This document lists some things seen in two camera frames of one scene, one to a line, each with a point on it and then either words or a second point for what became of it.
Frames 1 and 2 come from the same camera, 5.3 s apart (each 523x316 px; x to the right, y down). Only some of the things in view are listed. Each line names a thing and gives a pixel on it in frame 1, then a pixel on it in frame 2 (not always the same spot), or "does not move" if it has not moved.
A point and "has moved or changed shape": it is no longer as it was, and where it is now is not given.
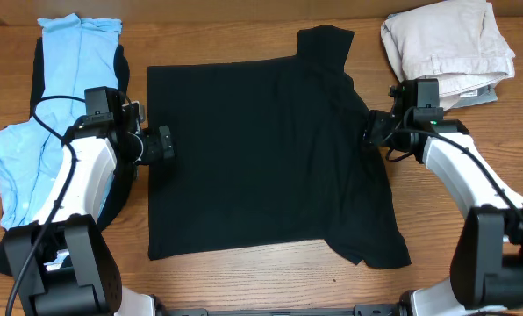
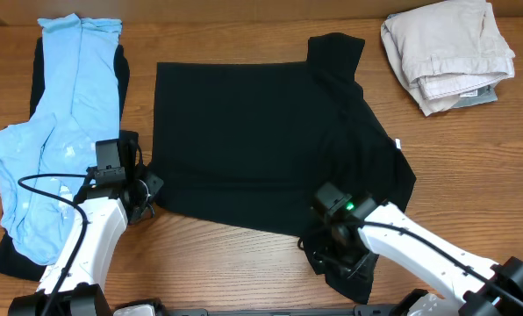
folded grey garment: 479,96 does not move
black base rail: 361,310 does not move
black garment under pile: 124,182 does not move
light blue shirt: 78,53 does not move
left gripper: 154,151 -> 154,182
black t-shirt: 270,149 has moved or changed shape
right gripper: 372,131 -> 327,253
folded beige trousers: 458,42 does not move
